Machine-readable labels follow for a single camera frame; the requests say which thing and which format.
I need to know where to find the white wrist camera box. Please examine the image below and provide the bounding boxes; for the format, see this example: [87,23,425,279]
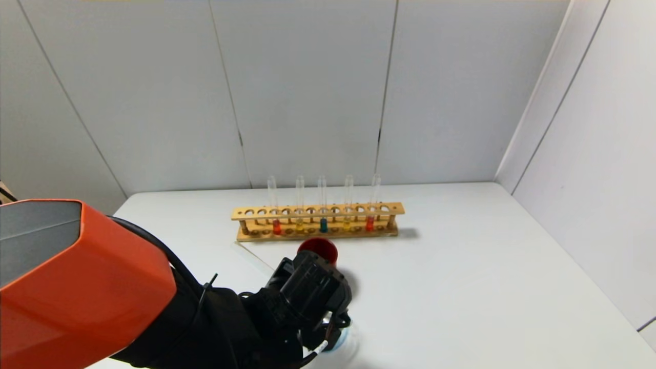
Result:
[307,323,343,352]

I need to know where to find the clear glass beaker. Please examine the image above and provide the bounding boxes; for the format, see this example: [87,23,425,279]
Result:
[323,320,360,362]

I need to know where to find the red plastic cup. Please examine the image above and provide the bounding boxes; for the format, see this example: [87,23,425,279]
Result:
[298,237,339,272]

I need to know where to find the glass test tube yellow pigment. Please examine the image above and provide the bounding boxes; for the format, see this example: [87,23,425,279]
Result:
[343,175,355,232]
[295,176,306,233]

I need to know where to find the glass test tube red pigment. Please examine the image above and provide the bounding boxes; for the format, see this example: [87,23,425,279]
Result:
[267,176,283,236]
[365,174,381,232]

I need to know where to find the glass test tube blue pigment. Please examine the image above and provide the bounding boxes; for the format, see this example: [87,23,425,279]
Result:
[317,175,329,234]
[235,242,277,272]

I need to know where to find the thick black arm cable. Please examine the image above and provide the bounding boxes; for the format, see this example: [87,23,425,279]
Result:
[109,216,207,300]

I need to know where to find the wooden test tube rack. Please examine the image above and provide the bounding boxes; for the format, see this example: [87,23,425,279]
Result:
[231,202,405,242]

